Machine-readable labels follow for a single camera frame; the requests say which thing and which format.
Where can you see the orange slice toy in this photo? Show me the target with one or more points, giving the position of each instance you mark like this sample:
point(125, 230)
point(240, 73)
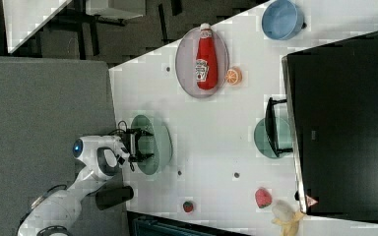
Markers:
point(233, 76)

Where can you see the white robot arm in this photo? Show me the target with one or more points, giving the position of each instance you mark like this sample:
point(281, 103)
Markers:
point(54, 213)

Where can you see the mint green cup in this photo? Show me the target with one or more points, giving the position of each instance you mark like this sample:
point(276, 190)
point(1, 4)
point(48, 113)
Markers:
point(263, 144)

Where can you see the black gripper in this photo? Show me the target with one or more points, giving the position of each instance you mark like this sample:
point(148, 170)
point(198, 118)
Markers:
point(131, 143)

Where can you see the blue cup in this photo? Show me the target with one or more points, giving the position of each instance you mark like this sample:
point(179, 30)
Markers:
point(283, 20)

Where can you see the yellow banana toy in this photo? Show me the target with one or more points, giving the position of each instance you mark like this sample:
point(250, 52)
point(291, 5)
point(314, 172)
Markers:
point(286, 218)

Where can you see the small red strawberry toy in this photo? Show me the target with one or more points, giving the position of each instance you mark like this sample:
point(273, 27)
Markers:
point(188, 206)

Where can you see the red ketchup bottle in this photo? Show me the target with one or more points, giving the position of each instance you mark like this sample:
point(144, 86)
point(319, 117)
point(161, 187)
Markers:
point(206, 64)

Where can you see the blue crate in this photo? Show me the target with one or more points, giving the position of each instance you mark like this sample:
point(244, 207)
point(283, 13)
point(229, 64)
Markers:
point(152, 227)

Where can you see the pink strawberry toy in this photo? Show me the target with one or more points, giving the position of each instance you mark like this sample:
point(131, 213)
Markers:
point(263, 198)

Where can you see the black toaster oven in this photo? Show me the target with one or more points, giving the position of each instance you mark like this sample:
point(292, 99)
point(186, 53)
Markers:
point(332, 108)

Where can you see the grey round plate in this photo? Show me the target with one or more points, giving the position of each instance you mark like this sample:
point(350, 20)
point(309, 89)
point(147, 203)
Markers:
point(185, 61)

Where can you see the mint green oval strainer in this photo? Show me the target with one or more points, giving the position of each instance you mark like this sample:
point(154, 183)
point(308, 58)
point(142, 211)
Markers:
point(158, 144)

